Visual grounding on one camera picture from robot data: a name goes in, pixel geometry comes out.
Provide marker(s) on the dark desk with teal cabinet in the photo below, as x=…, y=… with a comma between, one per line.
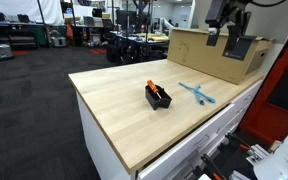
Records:
x=20, y=33

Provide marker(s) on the orange hanging cloth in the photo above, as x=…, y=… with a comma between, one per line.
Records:
x=69, y=31

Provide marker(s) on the white drawer cabinet under table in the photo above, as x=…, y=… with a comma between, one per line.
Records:
x=190, y=146

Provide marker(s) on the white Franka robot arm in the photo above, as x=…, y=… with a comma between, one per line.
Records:
x=284, y=160

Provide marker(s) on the red metal cabinet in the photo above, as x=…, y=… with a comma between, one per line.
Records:
x=277, y=93

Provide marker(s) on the black equipment cart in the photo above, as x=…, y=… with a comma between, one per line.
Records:
x=130, y=46

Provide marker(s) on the large cardboard box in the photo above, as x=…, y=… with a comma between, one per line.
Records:
x=197, y=53

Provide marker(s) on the black backdrop stand pole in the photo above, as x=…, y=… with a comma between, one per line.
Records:
x=43, y=16

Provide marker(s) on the black plastic bowl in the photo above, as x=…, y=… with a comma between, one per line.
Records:
x=159, y=100

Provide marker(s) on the black orange bar clamp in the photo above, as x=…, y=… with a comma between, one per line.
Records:
x=238, y=141
x=212, y=166

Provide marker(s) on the silver metal bracket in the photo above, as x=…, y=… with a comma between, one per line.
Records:
x=258, y=154

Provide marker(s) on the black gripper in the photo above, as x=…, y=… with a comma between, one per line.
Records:
x=232, y=5

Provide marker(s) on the white backdrop curtain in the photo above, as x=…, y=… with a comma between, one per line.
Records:
x=17, y=8

